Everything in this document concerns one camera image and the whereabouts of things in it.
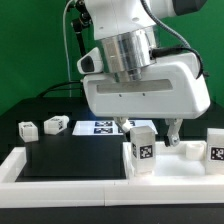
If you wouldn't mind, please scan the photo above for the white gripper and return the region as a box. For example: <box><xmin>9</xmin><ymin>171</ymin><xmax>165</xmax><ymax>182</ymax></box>
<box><xmin>77</xmin><ymin>48</ymin><xmax>210</xmax><ymax>147</ymax></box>

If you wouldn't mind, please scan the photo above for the white square tabletop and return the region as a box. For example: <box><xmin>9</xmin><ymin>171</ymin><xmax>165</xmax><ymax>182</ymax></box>
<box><xmin>123</xmin><ymin>141</ymin><xmax>207</xmax><ymax>179</ymax></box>

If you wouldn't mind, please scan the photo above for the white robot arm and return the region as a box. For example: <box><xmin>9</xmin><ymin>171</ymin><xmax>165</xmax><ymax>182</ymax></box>
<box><xmin>77</xmin><ymin>0</ymin><xmax>210</xmax><ymax>146</ymax></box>

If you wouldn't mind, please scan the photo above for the white sheet with AprilTags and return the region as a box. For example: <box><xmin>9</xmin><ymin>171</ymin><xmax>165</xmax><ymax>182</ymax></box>
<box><xmin>72</xmin><ymin>120</ymin><xmax>157</xmax><ymax>136</ymax></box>

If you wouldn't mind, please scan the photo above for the white U-shaped obstacle fence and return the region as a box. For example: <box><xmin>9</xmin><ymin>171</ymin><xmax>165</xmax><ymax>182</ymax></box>
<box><xmin>0</xmin><ymin>147</ymin><xmax>224</xmax><ymax>208</ymax></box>

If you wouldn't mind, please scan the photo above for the white cable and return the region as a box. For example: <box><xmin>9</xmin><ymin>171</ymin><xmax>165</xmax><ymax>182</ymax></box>
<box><xmin>62</xmin><ymin>0</ymin><xmax>76</xmax><ymax>82</ymax></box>

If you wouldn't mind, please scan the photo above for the black cable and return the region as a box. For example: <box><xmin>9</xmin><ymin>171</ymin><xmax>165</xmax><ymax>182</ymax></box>
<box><xmin>36</xmin><ymin>79</ymin><xmax>84</xmax><ymax>98</ymax></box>

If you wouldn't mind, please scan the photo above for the grey braided robot cable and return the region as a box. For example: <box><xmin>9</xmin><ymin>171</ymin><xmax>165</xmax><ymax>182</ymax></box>
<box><xmin>139</xmin><ymin>0</ymin><xmax>210</xmax><ymax>80</ymax></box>

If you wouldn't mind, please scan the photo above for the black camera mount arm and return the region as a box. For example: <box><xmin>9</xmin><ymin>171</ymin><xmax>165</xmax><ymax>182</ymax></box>
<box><xmin>71</xmin><ymin>0</ymin><xmax>92</xmax><ymax>56</ymax></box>

